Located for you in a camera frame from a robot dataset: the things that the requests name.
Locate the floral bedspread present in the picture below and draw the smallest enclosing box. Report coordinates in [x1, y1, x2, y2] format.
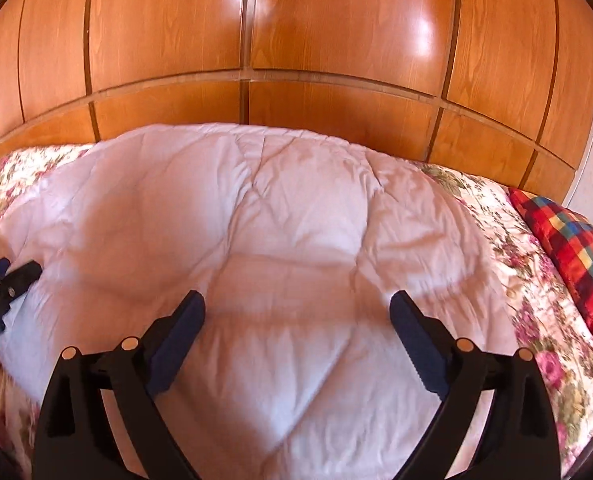
[0, 143, 593, 480]

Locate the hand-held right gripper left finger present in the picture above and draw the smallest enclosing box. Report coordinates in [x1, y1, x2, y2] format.
[32, 289, 206, 480]

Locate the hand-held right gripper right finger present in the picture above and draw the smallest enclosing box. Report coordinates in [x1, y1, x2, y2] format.
[389, 289, 561, 480]

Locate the white quilted jacket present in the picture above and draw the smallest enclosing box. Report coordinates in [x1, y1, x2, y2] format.
[0, 122, 521, 480]

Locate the plaid pillow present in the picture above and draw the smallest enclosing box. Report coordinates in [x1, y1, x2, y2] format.
[507, 188, 593, 374]

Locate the wooden wardrobe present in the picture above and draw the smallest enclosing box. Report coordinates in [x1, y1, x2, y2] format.
[0, 0, 593, 206]

